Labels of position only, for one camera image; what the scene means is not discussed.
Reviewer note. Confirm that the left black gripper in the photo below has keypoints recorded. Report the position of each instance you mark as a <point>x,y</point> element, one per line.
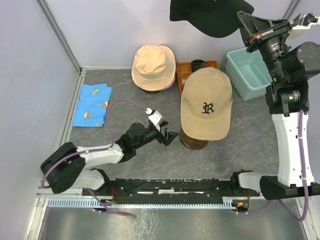
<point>169,136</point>

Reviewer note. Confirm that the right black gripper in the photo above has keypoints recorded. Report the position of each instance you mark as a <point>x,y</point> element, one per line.
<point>250,25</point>

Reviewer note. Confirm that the beige mannequin head stand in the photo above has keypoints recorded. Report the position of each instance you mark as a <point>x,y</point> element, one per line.
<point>191,143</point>

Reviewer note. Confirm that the black baseball cap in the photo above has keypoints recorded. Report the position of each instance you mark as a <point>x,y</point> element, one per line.
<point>214,18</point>

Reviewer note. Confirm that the black smiley bucket hat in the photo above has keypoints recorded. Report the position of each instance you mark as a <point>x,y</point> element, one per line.
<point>151,91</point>

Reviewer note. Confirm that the pink bucket hat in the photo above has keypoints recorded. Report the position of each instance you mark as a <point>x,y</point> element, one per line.
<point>170,84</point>

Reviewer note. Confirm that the tan baseball cap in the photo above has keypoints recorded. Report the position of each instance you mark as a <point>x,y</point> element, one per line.
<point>206,105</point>

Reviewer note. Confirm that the wooden compartment tray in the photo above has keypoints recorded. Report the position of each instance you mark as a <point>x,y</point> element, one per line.
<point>184,70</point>

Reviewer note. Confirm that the beige bucket hat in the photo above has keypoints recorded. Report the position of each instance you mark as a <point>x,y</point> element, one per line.
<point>154,67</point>

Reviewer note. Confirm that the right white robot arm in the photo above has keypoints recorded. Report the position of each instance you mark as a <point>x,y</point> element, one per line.
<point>287,98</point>

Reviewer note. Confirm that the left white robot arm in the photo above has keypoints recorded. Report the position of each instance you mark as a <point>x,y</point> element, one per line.
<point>72,168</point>

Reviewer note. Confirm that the teal plastic bin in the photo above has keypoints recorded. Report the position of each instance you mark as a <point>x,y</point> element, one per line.
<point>248,73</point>

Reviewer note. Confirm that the rolled black belt top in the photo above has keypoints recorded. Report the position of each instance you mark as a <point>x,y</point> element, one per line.
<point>197,64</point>

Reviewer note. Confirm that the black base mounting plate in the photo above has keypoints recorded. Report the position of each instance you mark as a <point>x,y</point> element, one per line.
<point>172,191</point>

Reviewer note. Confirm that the blue patterned cloth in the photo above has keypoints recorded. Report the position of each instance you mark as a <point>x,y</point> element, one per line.
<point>92,105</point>

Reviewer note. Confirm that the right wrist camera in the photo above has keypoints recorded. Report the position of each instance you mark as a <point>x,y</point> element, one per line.
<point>301,24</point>

